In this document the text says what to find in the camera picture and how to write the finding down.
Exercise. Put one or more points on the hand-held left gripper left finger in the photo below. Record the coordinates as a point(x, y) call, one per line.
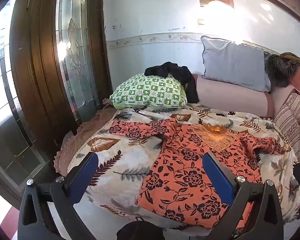
point(86, 172)

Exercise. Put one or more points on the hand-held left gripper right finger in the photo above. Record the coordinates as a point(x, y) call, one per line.
point(215, 175)

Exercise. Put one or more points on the orange floral shirt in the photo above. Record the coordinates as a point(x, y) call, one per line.
point(180, 170)

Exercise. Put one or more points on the brown lace-edged bedspread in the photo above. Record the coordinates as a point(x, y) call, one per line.
point(85, 135)

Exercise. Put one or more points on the leaf print fleece blanket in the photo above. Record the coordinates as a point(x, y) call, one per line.
point(130, 160)

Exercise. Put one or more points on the pink sofa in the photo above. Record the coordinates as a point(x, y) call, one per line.
point(230, 97)

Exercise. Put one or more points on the green checkered pillow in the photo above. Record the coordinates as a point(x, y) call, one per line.
point(147, 92)

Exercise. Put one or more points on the black cloth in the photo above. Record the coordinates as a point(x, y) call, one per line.
point(180, 73)

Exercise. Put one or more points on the wooden door with glass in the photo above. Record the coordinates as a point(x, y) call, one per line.
point(50, 67)

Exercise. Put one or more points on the grey blue pillow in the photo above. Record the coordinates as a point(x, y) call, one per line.
point(233, 62)

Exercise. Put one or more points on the dark furry cushion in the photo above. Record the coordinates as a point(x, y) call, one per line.
point(281, 68)

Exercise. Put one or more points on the olive cloth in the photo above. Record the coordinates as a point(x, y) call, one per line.
point(293, 57)

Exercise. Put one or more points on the wall light switch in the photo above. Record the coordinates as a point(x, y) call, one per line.
point(201, 21)

